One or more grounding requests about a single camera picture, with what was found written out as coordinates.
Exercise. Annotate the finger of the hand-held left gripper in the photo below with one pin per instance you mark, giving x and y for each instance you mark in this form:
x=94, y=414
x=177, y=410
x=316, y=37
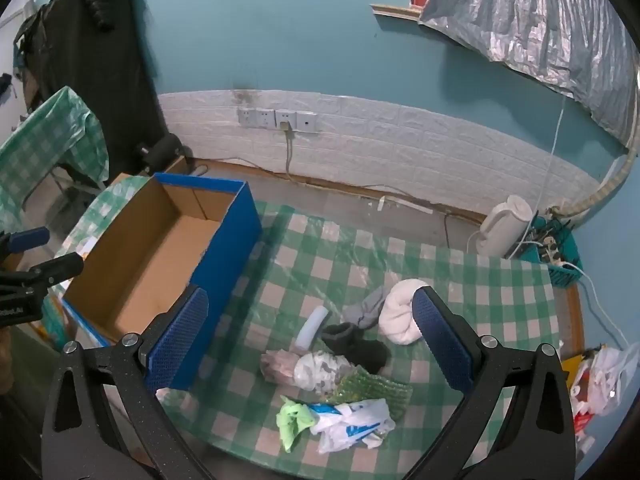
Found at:
x=60, y=266
x=30, y=238

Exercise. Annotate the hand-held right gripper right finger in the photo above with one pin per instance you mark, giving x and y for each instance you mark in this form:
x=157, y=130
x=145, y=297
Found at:
x=440, y=340

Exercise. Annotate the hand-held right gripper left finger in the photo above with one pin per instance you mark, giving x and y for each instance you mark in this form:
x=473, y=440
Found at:
x=180, y=335

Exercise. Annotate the white towel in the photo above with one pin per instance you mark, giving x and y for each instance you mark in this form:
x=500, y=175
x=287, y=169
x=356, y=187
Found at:
x=397, y=310

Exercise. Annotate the black sock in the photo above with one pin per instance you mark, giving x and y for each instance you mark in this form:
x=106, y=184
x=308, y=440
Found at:
x=365, y=352

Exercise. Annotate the grey sock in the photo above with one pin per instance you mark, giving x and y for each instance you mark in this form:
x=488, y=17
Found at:
x=367, y=307

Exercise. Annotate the green bubble wrap packet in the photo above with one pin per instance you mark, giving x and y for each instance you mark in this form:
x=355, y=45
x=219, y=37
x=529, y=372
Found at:
x=375, y=387

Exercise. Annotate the blue cardboard box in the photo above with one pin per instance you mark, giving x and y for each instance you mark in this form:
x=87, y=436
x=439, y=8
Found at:
x=150, y=260

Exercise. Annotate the white blue plastic bag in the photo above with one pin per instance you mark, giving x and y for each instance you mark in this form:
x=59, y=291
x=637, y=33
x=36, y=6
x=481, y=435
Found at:
x=350, y=425

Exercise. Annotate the grey pink bag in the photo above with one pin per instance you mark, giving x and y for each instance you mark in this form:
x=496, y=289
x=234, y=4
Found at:
x=320, y=372

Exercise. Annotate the white foam tube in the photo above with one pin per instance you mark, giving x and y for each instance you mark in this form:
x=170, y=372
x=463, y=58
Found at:
x=310, y=330

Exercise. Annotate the light green cloth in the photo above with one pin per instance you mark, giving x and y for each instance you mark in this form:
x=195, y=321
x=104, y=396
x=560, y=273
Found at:
x=292, y=422

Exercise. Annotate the green checked chair cover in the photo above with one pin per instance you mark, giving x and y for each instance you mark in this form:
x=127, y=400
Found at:
x=45, y=130

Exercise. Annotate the white electric kettle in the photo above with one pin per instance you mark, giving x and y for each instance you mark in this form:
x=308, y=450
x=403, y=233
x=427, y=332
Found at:
x=502, y=230

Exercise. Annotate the yellow packet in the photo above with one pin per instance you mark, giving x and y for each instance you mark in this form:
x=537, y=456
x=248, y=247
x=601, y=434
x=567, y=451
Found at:
x=572, y=366

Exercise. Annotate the white power strip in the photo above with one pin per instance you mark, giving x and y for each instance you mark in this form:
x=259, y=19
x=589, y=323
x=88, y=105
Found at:
x=550, y=255

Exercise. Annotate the green checked tablecloth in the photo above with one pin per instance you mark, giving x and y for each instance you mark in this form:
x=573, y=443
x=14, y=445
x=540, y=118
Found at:
x=325, y=260

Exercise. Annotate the blue plastic basket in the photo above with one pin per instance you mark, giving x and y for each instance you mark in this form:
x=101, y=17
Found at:
x=565, y=274

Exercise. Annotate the black cylindrical device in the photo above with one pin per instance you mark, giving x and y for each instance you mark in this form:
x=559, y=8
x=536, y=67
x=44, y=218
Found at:
x=162, y=151

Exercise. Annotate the red white packet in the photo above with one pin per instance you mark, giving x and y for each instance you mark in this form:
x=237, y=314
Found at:
x=582, y=422

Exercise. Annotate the black jacket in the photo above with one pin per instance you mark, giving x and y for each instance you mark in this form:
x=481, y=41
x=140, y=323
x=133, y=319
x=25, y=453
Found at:
x=100, y=60

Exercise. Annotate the silver tarp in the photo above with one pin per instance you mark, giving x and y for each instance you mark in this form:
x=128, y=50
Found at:
x=525, y=20

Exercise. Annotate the wooden window sill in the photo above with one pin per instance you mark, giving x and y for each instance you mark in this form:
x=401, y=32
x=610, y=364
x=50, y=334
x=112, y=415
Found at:
x=395, y=11

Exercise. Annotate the wall socket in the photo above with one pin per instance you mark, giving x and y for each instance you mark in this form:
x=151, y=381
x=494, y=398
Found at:
x=306, y=122
x=285, y=116
x=265, y=118
x=247, y=116

